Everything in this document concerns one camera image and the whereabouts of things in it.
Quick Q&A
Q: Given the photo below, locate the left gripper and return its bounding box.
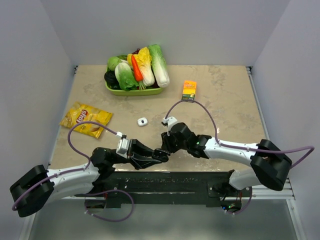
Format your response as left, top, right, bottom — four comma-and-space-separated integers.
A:
111, 138, 163, 170

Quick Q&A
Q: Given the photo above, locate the white earbud charging case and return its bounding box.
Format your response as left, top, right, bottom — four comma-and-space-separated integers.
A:
137, 117, 148, 127

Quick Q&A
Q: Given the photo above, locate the black earbud charging case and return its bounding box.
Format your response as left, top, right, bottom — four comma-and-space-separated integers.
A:
151, 148, 171, 163

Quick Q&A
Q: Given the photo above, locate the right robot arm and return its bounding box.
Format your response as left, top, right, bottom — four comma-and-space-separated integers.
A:
161, 122, 292, 197

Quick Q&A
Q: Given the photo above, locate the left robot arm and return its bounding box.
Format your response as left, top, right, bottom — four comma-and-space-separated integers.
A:
9, 139, 170, 218

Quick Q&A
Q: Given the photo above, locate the orange juice box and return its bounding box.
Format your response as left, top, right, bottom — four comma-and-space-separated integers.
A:
181, 80, 197, 101

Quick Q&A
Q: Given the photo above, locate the green plastic tray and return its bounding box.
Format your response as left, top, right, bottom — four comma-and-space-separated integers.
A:
105, 82, 164, 97

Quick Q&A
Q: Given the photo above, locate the napa cabbage right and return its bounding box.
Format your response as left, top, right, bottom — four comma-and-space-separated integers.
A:
147, 44, 170, 88

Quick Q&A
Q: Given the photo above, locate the yellow chips bag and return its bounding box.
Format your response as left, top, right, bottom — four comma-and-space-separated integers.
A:
59, 101, 113, 139

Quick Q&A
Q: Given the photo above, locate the orange carrot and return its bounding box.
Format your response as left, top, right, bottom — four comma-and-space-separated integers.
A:
131, 55, 146, 90

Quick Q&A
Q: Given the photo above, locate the green white bok choy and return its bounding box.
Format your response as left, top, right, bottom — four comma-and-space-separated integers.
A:
114, 62, 139, 91

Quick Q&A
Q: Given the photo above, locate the black toy vegetable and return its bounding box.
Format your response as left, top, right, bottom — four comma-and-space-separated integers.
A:
104, 71, 118, 85

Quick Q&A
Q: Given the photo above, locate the yellow leaf cabbage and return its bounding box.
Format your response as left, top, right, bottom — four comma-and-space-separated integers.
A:
135, 47, 155, 87

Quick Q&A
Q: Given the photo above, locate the round green vegetable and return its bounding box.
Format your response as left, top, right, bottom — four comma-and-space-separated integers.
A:
107, 56, 122, 71

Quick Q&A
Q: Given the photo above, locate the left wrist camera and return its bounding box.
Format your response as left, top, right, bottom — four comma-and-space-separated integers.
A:
116, 138, 130, 158

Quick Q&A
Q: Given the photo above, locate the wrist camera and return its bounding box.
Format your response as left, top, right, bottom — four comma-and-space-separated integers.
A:
116, 138, 130, 158
161, 116, 178, 131

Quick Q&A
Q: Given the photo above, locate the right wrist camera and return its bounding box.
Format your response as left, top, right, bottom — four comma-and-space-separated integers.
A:
161, 116, 178, 131

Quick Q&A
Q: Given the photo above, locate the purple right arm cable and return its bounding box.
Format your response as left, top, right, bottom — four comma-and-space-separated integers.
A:
163, 99, 315, 168

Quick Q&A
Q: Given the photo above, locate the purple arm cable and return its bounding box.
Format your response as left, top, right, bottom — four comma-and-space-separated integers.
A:
11, 121, 125, 211
163, 99, 315, 168

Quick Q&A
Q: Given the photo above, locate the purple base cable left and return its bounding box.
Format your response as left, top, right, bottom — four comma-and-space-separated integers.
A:
84, 188, 135, 222

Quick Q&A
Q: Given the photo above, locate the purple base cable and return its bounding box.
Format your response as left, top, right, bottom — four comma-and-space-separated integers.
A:
224, 187, 254, 216
84, 188, 135, 222

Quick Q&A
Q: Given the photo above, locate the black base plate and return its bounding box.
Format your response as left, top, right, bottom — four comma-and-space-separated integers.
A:
86, 171, 252, 209

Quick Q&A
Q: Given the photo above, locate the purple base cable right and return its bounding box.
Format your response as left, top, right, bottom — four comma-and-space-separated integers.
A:
224, 187, 254, 216

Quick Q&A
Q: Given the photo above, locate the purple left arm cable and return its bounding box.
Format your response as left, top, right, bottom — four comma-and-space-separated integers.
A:
11, 121, 125, 211

